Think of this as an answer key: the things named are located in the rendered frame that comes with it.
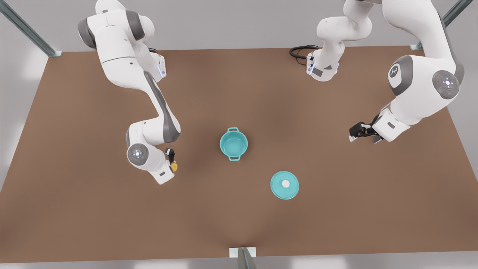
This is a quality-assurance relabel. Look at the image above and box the teal pot with handles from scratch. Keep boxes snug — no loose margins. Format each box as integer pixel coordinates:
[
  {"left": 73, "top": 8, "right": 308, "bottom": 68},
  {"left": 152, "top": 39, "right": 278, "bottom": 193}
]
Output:
[{"left": 219, "top": 127, "right": 249, "bottom": 162}]

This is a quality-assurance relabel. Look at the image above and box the teal pot lid white knob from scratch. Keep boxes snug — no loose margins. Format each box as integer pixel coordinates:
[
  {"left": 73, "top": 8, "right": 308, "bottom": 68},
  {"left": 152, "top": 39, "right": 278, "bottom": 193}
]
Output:
[{"left": 270, "top": 171, "right": 300, "bottom": 200}]

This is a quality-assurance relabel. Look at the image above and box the silver frame post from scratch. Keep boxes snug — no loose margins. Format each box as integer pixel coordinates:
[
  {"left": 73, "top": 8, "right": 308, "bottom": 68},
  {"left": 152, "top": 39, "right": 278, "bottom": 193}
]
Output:
[
  {"left": 229, "top": 247, "right": 258, "bottom": 269},
  {"left": 0, "top": 0, "right": 62, "bottom": 58},
  {"left": 410, "top": 0, "right": 475, "bottom": 51}
]

